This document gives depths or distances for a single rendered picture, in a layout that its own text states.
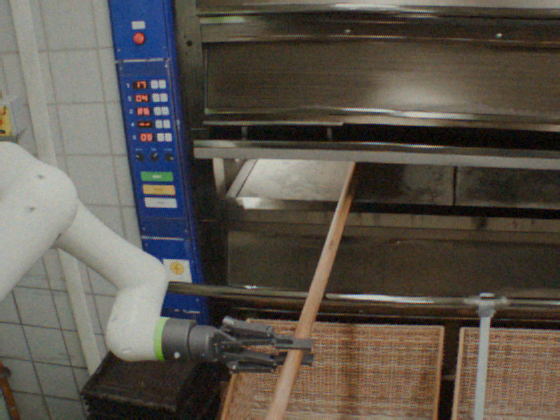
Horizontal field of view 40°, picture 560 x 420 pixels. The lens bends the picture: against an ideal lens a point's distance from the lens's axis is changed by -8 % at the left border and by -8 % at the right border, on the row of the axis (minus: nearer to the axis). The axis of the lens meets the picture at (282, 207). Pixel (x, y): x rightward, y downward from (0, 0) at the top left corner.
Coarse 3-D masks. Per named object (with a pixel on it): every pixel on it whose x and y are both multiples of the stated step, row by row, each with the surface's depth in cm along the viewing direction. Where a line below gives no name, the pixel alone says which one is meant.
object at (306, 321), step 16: (352, 176) 221; (352, 192) 214; (336, 224) 198; (336, 240) 193; (320, 272) 180; (320, 288) 175; (304, 320) 164; (304, 336) 160; (288, 352) 156; (288, 368) 151; (288, 384) 147; (272, 400) 143; (288, 400) 145; (272, 416) 139
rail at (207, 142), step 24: (216, 144) 192; (240, 144) 191; (264, 144) 190; (288, 144) 189; (312, 144) 187; (336, 144) 186; (360, 144) 185; (384, 144) 184; (408, 144) 183; (432, 144) 182
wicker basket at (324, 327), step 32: (256, 320) 227; (288, 320) 226; (320, 352) 225; (352, 352) 223; (384, 352) 222; (416, 352) 220; (320, 384) 228; (352, 384) 226; (416, 384) 222; (224, 416) 203; (256, 416) 228; (288, 416) 227; (320, 416) 227; (352, 416) 225; (384, 416) 224; (416, 416) 223
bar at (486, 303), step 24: (168, 288) 186; (192, 288) 185; (216, 288) 184; (240, 288) 183; (264, 288) 182; (480, 312) 170; (480, 336) 170; (480, 360) 168; (480, 384) 166; (480, 408) 165
